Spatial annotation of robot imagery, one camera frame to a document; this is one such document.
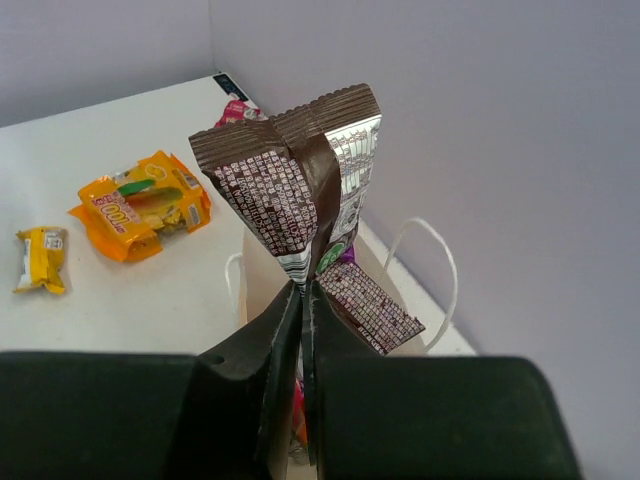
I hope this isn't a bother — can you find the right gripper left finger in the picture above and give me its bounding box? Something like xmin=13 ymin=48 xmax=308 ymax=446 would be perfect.
xmin=164 ymin=287 xmax=302 ymax=479

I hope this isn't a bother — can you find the brown paper bag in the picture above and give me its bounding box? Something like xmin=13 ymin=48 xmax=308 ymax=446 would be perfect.
xmin=223 ymin=216 xmax=477 ymax=480

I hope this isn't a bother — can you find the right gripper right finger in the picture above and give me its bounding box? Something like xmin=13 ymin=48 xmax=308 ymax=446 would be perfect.
xmin=305 ymin=281 xmax=395 ymax=479

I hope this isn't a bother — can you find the yellow mango snack pouch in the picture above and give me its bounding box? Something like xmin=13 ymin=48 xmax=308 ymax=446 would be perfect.
xmin=69 ymin=151 xmax=211 ymax=262

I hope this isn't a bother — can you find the pink snack packet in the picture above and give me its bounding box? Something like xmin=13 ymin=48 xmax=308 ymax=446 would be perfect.
xmin=214 ymin=99 xmax=266 ymax=128

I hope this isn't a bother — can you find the small yellow snack packet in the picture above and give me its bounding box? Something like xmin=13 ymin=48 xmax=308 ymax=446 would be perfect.
xmin=14 ymin=226 xmax=67 ymax=295

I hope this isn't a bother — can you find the brown chocolate bar wrapper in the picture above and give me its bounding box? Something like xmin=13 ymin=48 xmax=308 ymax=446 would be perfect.
xmin=189 ymin=83 xmax=425 ymax=355

